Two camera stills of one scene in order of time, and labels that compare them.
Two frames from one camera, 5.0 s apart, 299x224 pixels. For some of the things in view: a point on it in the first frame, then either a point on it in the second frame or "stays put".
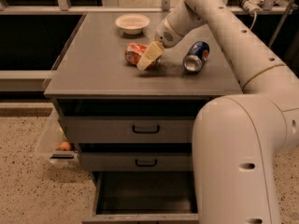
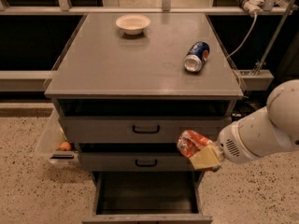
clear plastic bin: [51, 136] stays put
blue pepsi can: [196, 56] stays put
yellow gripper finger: [153, 51] -> [210, 157]
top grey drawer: [127, 129] stays put
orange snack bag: [135, 50] -> [189, 143]
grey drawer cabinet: [132, 129] stays put
